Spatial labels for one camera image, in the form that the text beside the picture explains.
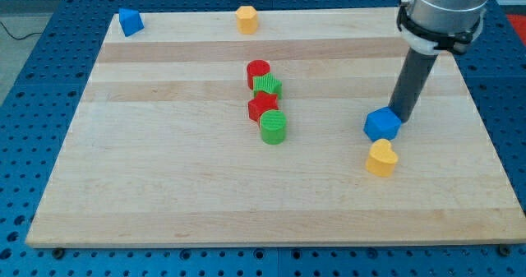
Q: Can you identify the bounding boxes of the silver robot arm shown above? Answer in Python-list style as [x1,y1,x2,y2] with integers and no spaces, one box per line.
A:
[396,0,488,56]

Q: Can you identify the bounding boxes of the yellow hexagon block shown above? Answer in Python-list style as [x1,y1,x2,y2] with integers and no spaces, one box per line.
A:
[235,6,259,35]

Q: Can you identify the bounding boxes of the green cylinder block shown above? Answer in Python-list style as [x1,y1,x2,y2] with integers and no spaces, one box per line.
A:
[259,109,287,145]

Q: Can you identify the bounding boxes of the red star block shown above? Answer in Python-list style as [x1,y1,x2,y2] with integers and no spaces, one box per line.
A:
[247,91,279,122]

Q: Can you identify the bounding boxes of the green star block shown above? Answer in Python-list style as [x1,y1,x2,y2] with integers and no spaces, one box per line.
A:
[252,72,283,99]

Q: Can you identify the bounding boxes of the red cylinder block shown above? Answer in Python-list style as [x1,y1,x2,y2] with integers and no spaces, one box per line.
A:
[246,59,270,90]

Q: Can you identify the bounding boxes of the wooden board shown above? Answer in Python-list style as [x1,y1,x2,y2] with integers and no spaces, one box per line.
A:
[26,7,525,248]

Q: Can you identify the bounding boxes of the blue cube block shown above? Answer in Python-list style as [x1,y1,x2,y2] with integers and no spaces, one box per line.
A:
[363,107,402,141]

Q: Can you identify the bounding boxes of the yellow heart block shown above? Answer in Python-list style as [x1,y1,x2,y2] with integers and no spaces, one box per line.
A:
[365,139,399,178]

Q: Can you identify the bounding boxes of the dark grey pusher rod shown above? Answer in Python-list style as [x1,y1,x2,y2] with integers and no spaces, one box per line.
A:
[388,48,438,123]

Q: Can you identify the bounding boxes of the blue triangular block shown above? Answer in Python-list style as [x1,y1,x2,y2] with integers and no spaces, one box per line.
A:
[118,8,144,37]

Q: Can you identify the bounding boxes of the black cable on floor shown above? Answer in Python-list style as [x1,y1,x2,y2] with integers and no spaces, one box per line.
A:
[0,21,44,41]

